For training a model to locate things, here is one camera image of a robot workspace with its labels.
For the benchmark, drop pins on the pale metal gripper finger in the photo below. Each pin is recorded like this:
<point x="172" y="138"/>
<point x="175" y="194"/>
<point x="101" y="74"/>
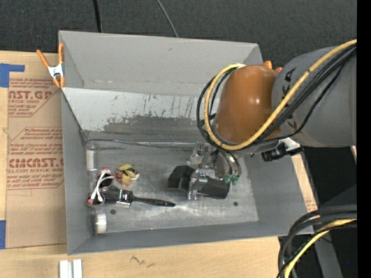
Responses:
<point x="197" y="184"/>
<point x="201" y="155"/>

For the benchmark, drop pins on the black angular block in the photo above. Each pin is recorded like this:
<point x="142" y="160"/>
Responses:
<point x="179" y="178"/>

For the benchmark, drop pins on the grey metal bin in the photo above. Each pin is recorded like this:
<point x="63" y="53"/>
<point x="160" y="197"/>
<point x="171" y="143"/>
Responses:
<point x="162" y="120"/>

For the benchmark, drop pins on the black cylinder on white bracket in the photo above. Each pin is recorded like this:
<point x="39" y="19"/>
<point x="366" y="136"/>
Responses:
<point x="275" y="153"/>

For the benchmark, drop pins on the black paintbrush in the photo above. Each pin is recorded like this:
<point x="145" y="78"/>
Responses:
<point x="150" y="201"/>

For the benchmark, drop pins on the yellow and green toy food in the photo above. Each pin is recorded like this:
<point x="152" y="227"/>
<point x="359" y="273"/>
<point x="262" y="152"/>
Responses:
<point x="127" y="174"/>

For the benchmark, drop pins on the white round cap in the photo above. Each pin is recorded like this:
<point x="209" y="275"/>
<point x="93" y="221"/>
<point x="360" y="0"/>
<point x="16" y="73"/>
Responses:
<point x="100" y="223"/>

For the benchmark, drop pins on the clear glass tube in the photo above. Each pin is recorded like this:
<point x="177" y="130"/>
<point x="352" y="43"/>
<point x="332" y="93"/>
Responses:
<point x="91" y="156"/>

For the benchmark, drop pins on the brown cardboard board red print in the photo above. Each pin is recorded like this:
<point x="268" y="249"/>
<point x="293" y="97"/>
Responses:
<point x="32" y="207"/>

